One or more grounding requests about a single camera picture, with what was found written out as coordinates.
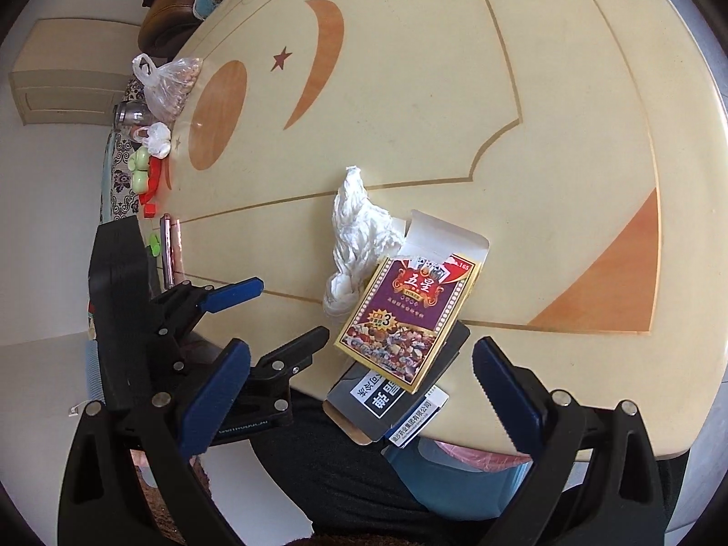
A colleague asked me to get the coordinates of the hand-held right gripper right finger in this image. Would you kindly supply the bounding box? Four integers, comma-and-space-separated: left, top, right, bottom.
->
472, 337, 667, 546

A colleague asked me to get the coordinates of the pink smartphone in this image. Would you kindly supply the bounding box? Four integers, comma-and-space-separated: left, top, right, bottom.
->
160, 212, 184, 288

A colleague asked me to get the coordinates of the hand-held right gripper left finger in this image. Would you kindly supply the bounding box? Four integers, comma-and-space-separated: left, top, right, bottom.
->
57, 338, 253, 546

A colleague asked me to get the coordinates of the glass jar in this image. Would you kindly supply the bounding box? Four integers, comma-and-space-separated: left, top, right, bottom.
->
111, 99, 152, 129

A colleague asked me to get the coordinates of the purple playing card box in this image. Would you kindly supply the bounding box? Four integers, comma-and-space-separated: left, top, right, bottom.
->
333, 208, 491, 397

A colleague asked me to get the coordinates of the small white plastic bag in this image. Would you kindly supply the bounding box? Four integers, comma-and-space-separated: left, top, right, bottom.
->
133, 121, 172, 159

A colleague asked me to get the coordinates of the brown leather sofa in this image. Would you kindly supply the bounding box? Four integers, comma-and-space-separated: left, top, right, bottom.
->
137, 0, 215, 58

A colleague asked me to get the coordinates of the dark patterned sofa cover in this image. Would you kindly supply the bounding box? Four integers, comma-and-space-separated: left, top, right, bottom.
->
99, 76, 149, 226

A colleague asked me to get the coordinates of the crumpled white tissue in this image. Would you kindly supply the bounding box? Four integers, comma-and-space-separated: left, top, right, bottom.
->
322, 165, 411, 317

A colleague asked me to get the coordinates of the beige coffee table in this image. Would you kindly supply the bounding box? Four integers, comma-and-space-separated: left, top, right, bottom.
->
136, 0, 728, 463

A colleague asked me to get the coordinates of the person's black trouser leg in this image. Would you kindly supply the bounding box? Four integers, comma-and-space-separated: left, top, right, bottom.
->
249, 403, 514, 546

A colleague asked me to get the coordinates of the black cardboard box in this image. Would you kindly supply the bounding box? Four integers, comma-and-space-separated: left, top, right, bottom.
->
322, 321, 472, 445

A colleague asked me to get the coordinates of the white blue medicine box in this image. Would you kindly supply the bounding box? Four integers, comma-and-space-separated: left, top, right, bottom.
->
387, 383, 450, 445

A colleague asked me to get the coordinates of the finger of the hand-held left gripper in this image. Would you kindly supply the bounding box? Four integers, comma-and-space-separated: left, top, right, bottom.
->
250, 325, 332, 389
149, 276, 266, 354

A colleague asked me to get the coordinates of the pink lined waste bin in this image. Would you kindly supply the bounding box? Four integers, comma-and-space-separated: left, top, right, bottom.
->
418, 439, 533, 473

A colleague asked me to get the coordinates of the plastic bag of nuts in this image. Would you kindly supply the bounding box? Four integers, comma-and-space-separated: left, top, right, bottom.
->
131, 53, 203, 121

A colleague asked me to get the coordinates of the cream wardrobe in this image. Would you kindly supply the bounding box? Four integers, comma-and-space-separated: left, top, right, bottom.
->
8, 16, 149, 126

